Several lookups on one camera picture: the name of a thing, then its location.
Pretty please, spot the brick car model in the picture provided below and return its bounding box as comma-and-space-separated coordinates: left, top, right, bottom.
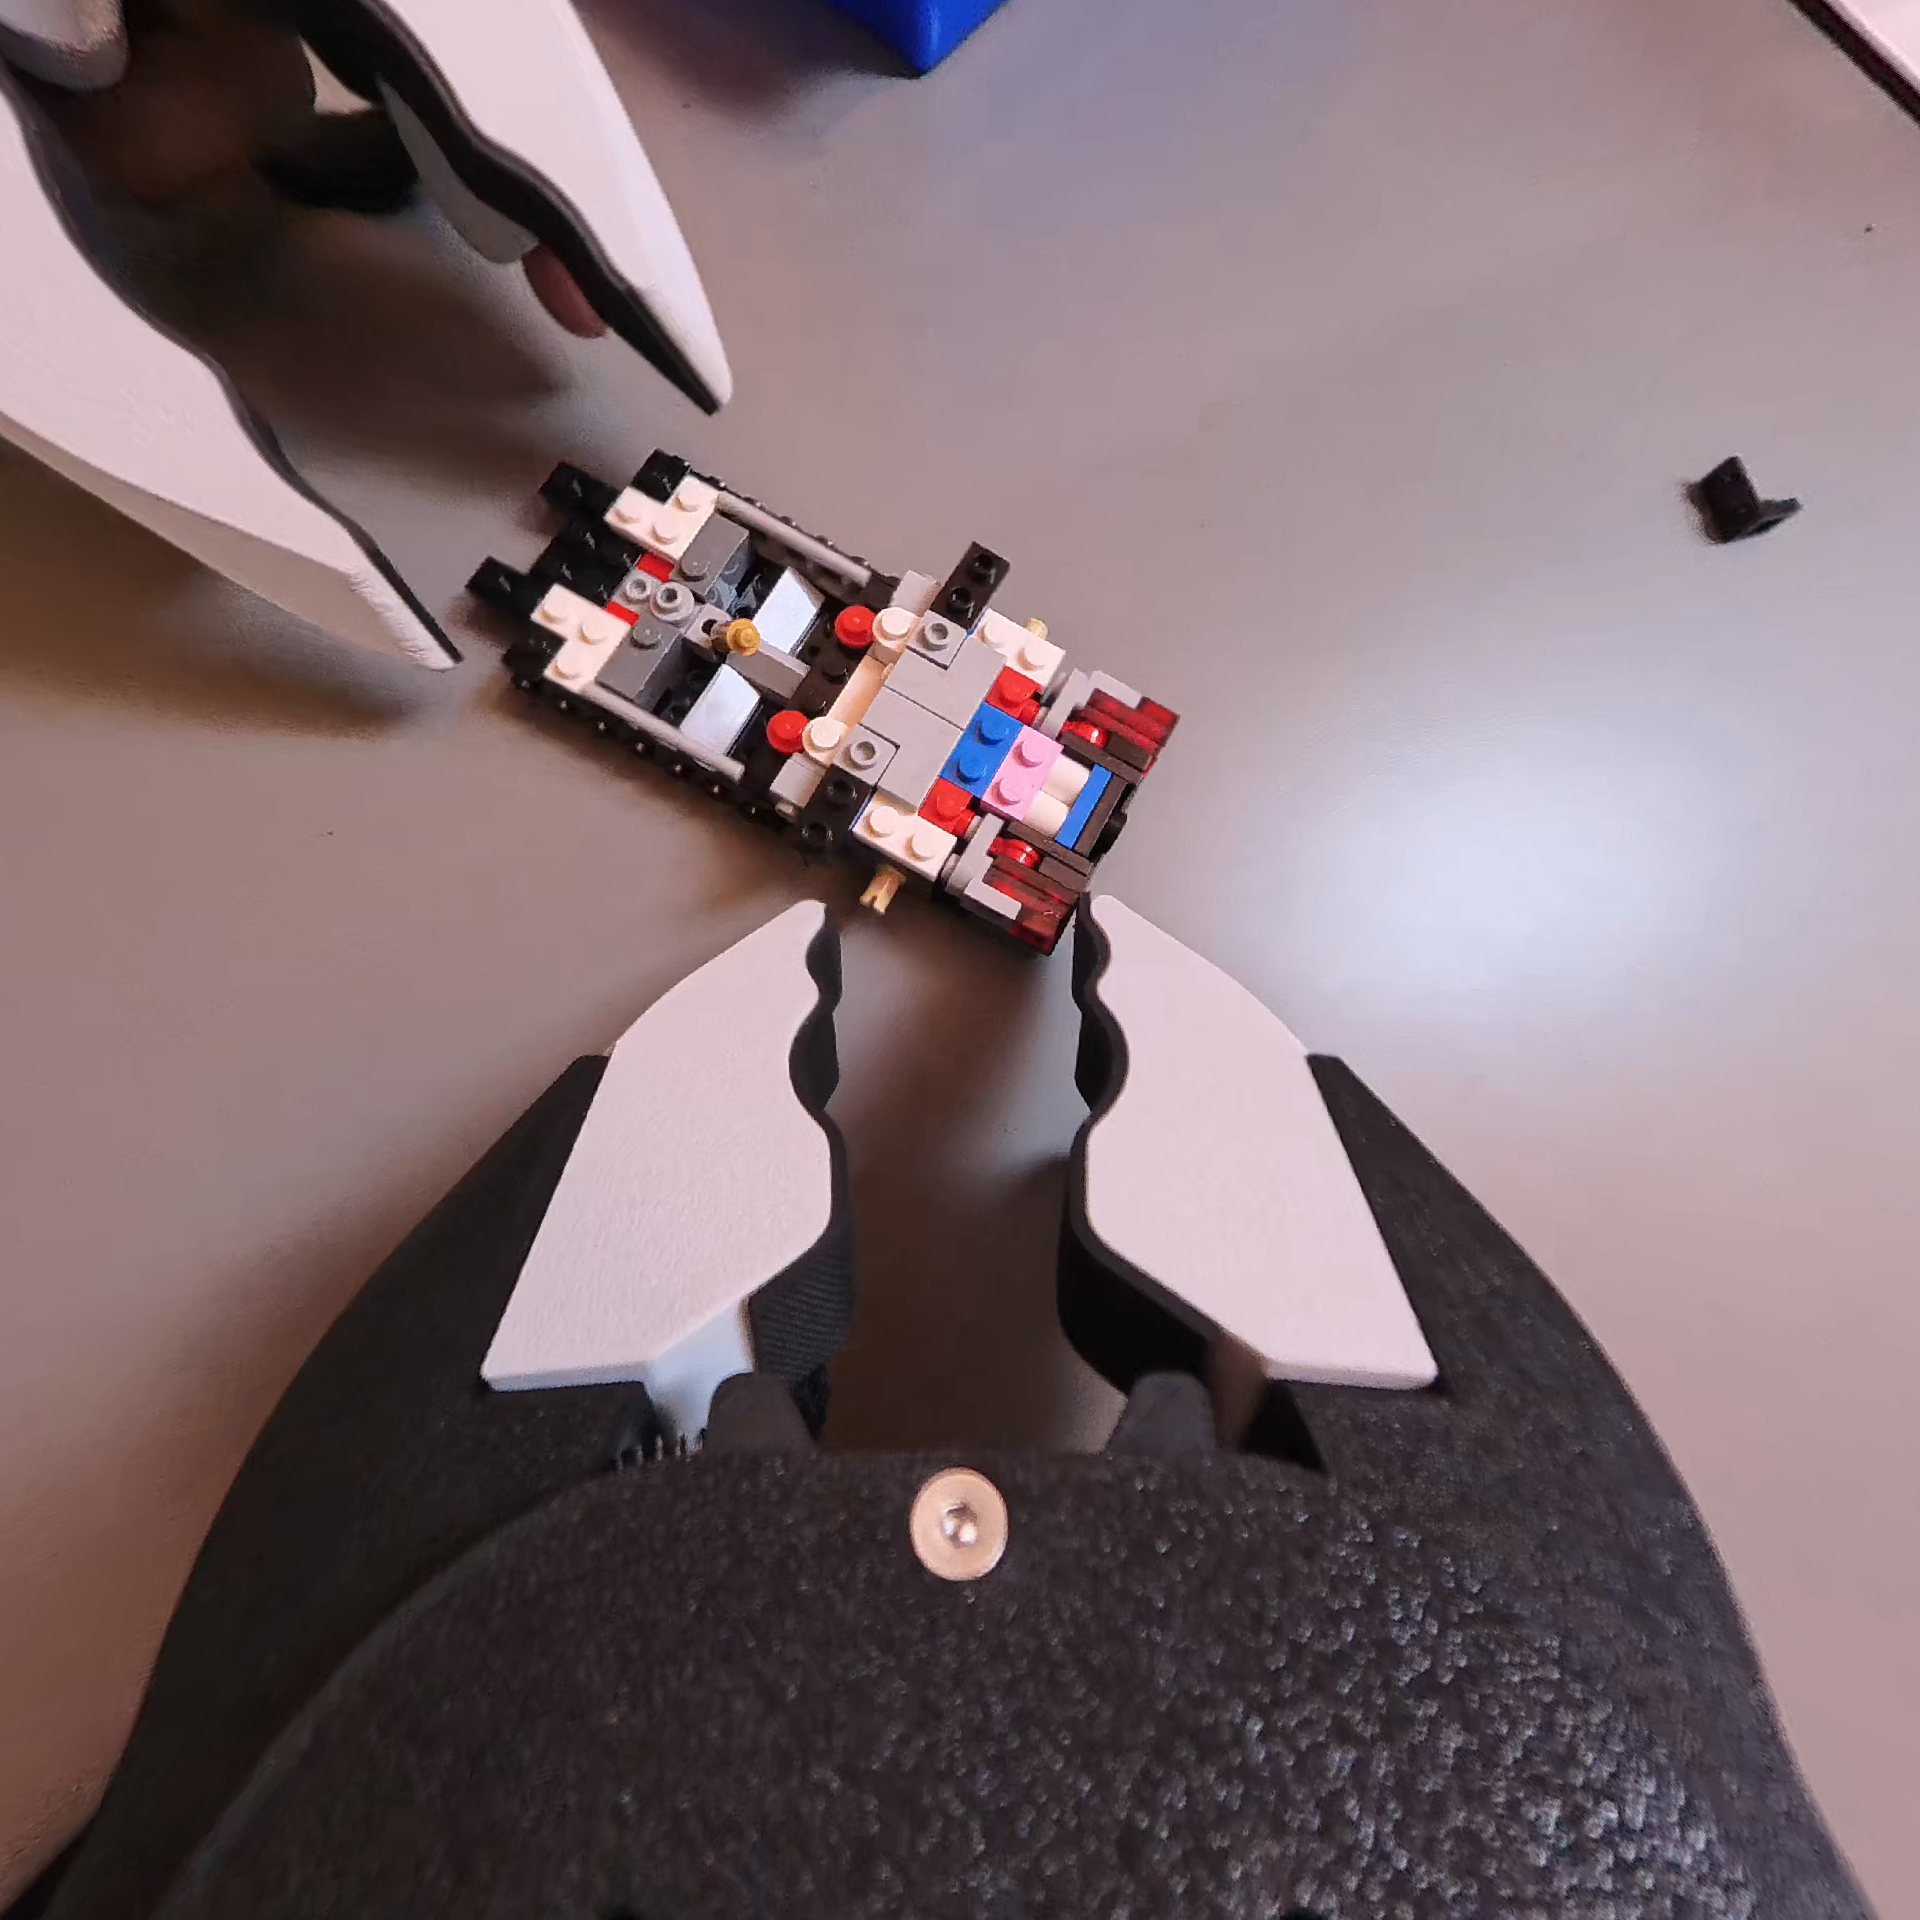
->
466, 450, 1182, 955

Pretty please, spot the large blue plastic bin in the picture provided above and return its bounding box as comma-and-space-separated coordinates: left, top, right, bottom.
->
835, 0, 1021, 78

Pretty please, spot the small black clip brick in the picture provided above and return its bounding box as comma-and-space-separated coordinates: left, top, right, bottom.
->
1690, 459, 1801, 545

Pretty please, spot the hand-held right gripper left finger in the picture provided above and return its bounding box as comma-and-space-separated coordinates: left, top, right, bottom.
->
481, 900, 858, 1450

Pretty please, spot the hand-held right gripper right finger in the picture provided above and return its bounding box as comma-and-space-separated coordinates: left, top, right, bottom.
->
1065, 897, 1443, 1457

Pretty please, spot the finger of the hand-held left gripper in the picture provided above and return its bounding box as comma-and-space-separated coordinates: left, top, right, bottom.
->
0, 66, 461, 667
301, 0, 731, 415

